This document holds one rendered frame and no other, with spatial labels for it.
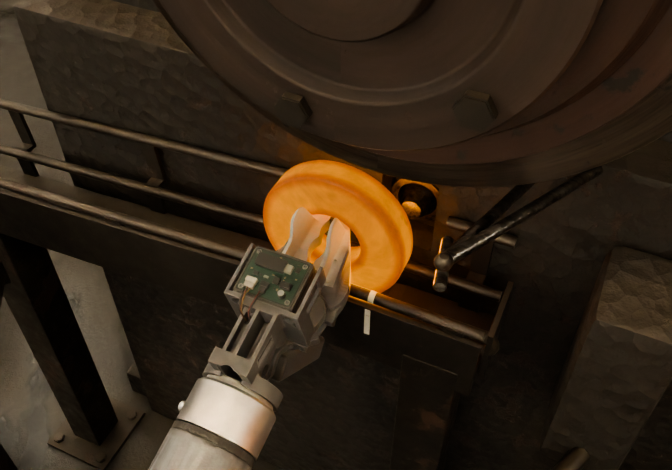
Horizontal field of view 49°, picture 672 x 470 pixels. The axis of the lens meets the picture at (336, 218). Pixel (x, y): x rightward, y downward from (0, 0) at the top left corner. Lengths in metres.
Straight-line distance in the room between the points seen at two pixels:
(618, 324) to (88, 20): 0.61
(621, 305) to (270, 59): 0.36
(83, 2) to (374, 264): 0.44
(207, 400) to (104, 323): 1.07
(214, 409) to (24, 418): 1.01
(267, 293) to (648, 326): 0.31
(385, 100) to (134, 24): 0.44
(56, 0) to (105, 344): 0.90
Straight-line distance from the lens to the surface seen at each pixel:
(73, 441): 1.52
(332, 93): 0.47
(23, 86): 2.42
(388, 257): 0.72
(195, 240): 0.81
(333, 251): 0.69
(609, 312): 0.65
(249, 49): 0.48
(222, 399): 0.61
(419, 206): 0.77
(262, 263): 0.64
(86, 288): 1.75
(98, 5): 0.89
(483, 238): 0.54
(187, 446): 0.61
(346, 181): 0.69
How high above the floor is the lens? 1.28
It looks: 45 degrees down
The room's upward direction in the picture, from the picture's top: straight up
